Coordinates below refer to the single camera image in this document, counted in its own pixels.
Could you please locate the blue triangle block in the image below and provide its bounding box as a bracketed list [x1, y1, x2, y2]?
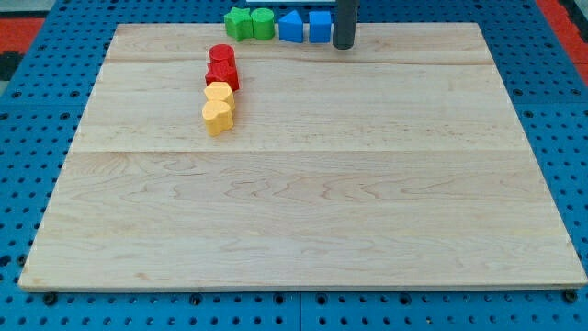
[278, 10, 303, 43]

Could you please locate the yellow heart block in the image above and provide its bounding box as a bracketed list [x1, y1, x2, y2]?
[202, 100, 234, 136]

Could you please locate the wooden board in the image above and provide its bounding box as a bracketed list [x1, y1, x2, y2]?
[19, 23, 587, 292]

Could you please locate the yellow pentagon block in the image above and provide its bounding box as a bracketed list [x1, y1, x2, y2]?
[204, 82, 235, 109]

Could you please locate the red star block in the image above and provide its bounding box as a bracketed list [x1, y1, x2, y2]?
[205, 61, 240, 91]

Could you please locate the red cylinder block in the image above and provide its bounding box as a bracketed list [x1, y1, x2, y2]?
[208, 43, 236, 67]

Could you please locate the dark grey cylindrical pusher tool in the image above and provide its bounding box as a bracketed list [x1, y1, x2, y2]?
[333, 0, 360, 50]

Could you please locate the blue cube block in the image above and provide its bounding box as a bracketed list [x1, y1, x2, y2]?
[309, 11, 332, 43]

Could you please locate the green cylinder block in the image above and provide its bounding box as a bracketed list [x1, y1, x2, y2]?
[251, 7, 275, 40]

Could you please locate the green star block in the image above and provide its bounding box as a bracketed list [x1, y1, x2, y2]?
[224, 7, 254, 41]

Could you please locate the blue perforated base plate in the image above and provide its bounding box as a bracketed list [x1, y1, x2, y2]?
[1, 1, 587, 330]

